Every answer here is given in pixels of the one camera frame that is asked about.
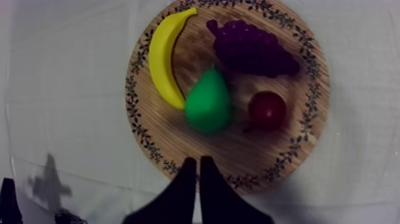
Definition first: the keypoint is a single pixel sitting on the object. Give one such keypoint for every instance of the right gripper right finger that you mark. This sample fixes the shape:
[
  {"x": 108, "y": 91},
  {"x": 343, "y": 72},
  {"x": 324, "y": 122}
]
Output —
[{"x": 222, "y": 203}]

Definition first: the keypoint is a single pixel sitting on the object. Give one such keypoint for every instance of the purple toy grapes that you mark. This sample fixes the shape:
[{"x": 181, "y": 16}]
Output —
[{"x": 250, "y": 47}]

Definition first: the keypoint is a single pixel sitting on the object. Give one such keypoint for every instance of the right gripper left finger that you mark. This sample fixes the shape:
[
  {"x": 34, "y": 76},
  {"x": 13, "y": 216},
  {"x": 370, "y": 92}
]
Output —
[{"x": 175, "y": 203}]

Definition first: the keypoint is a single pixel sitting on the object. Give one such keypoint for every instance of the small red fruit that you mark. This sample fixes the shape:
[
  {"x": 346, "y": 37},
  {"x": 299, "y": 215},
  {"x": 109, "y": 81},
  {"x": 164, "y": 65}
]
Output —
[{"x": 267, "y": 109}]

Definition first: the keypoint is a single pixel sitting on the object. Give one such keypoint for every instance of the round wooden board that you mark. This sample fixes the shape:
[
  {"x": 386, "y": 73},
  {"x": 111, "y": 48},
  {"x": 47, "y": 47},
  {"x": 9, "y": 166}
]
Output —
[{"x": 275, "y": 150}]

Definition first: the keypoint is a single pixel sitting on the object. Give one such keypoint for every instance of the green toy pear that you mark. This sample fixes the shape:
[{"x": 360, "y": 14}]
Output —
[{"x": 207, "y": 103}]

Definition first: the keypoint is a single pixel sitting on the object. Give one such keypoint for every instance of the yellow toy banana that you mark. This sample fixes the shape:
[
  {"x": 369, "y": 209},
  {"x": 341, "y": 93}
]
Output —
[{"x": 161, "y": 59}]

